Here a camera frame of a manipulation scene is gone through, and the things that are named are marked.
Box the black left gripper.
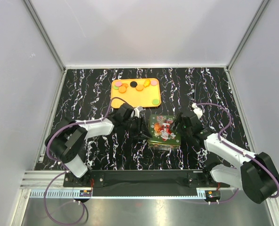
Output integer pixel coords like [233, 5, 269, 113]
[123, 116, 152, 140]

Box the gold tin lid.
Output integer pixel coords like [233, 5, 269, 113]
[148, 114, 181, 146]

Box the gold square cookie tin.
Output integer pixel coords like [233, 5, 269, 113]
[149, 143, 180, 151]

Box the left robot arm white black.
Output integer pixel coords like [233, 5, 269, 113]
[45, 103, 152, 186]

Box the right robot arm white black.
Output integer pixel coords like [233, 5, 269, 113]
[170, 112, 279, 204]

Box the green round cookie right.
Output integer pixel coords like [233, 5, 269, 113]
[152, 99, 160, 105]

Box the yellow plastic tray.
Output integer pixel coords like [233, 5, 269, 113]
[111, 78, 161, 109]

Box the orange sandwich cookie centre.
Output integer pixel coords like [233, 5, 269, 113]
[136, 84, 144, 91]

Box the orange sandwich cookie upper-left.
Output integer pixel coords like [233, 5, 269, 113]
[119, 86, 126, 93]

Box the black round cookie upper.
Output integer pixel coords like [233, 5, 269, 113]
[130, 81, 138, 88]

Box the pink round cookie right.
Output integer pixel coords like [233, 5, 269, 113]
[151, 80, 157, 86]

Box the pink round cookie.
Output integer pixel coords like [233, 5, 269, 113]
[115, 81, 122, 87]
[151, 80, 157, 86]

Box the yellow star cookie upper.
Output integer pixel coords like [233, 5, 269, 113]
[143, 80, 151, 87]

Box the pink round cookie left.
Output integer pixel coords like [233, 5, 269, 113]
[115, 81, 122, 87]

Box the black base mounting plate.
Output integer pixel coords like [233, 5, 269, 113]
[63, 169, 219, 188]

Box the right electronics board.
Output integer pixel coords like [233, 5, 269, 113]
[208, 191, 220, 197]

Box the electronics board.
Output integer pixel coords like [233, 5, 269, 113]
[208, 191, 220, 197]
[79, 190, 92, 197]

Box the left electronics board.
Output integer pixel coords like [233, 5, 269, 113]
[79, 190, 92, 197]

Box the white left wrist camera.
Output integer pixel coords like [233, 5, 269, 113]
[131, 106, 144, 118]

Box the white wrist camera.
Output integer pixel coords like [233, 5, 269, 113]
[191, 103, 203, 119]
[131, 106, 144, 118]

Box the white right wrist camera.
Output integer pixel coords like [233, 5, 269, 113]
[191, 103, 203, 119]

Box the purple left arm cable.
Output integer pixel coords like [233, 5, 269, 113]
[43, 97, 128, 224]

